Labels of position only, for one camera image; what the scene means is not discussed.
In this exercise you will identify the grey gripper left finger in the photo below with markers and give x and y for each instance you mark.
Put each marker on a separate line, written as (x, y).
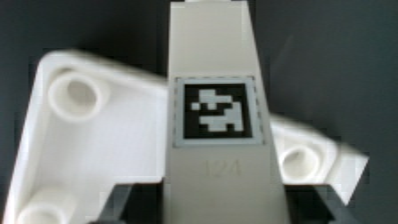
(134, 206)

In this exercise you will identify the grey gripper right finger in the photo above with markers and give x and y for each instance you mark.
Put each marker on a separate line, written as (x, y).
(315, 205)

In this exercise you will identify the white leg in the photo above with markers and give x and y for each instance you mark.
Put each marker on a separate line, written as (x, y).
(223, 178)

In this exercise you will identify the white desk top tray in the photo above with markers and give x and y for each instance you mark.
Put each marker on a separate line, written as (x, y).
(95, 142)

